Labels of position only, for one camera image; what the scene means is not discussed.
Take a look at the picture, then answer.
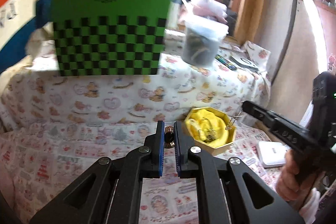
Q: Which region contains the black gold ring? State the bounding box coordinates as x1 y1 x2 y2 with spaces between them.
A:
163 127 176 149

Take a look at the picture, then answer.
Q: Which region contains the small silver charm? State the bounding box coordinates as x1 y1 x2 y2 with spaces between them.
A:
225 111 242 131

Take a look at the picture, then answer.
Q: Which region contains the white box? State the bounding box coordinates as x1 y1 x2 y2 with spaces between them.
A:
256 141 289 168

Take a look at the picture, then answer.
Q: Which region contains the translucent plastic bucket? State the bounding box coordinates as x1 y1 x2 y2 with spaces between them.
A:
181 15 229 68

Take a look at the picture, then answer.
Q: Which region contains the hexagonal cardboard jewelry box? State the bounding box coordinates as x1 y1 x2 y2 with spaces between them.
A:
184 107 236 156

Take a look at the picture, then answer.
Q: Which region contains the pink white plastic bag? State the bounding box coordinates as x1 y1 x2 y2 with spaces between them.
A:
177 0 228 24

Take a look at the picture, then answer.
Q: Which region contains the baby bear print cloth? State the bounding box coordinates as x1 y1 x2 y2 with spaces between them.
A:
1 29 270 131

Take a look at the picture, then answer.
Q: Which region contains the grey remote control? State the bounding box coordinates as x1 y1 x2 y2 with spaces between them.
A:
230 56 259 72

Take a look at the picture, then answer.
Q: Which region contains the strawberry print table cloth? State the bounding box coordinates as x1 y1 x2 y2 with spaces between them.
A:
0 118 292 224

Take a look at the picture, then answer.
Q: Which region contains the yellow cloth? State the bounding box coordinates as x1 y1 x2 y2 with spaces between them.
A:
185 109 229 148

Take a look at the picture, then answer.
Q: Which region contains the green black checkered box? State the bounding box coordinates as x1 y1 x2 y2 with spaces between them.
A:
51 0 170 77

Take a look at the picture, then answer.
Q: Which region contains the small black green lighter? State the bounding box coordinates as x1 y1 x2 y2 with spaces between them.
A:
215 55 237 71

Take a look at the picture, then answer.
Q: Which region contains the person's right hand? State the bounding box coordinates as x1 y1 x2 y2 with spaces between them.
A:
276 149 318 201

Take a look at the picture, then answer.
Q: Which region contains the silver chain jewelry pile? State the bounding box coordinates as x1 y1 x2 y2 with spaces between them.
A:
199 129 218 143

